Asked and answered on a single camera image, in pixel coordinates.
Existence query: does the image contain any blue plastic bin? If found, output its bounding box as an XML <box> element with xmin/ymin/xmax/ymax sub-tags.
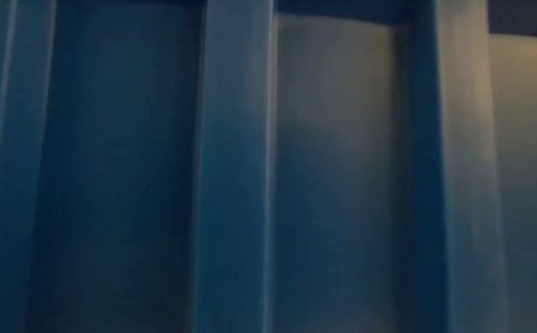
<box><xmin>0</xmin><ymin>0</ymin><xmax>537</xmax><ymax>333</ymax></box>

